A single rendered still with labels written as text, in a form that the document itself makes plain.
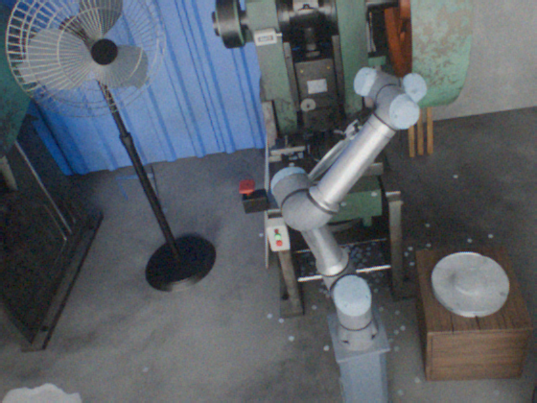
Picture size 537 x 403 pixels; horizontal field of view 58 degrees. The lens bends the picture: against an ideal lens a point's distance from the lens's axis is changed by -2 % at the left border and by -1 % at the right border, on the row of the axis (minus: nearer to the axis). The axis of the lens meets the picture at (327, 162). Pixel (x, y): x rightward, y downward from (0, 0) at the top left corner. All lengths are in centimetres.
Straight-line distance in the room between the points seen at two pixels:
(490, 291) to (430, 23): 105
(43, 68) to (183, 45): 130
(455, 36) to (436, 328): 104
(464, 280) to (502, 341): 25
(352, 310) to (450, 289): 52
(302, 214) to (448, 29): 68
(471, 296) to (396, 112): 99
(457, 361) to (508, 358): 19
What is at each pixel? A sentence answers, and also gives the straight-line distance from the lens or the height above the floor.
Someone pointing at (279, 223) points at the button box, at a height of 63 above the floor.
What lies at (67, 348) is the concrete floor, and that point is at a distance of 275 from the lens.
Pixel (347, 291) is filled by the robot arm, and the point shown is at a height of 68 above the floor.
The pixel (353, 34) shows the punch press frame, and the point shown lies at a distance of 175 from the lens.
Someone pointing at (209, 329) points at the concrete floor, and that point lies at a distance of 249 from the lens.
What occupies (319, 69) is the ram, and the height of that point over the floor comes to 113.
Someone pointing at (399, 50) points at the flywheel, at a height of 107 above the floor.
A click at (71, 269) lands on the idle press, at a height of 3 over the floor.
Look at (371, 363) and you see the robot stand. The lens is 182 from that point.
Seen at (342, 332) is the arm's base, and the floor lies 51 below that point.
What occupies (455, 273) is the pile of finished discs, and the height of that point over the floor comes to 38.
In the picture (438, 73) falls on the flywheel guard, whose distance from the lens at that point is 158.
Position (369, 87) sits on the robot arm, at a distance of 129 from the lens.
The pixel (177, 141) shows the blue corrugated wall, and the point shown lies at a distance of 350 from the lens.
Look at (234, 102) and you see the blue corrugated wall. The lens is 329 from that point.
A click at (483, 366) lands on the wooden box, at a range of 214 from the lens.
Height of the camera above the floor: 194
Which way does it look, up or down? 37 degrees down
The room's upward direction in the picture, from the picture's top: 8 degrees counter-clockwise
